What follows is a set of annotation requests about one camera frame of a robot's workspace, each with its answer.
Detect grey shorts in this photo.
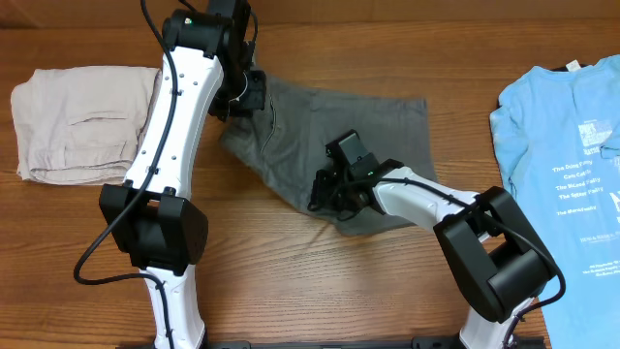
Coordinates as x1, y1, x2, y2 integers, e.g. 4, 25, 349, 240
220, 76, 437, 213

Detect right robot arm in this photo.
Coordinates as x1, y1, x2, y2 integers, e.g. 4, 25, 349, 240
307, 130, 564, 349

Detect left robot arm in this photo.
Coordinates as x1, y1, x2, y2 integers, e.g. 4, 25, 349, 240
99, 0, 266, 348

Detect folded beige shorts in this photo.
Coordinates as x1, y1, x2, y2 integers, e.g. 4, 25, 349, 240
11, 66, 161, 185

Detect light blue printed t-shirt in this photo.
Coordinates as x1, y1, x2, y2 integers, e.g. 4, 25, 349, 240
490, 55, 619, 348

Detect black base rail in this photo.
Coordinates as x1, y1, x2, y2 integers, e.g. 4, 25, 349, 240
115, 334, 548, 349

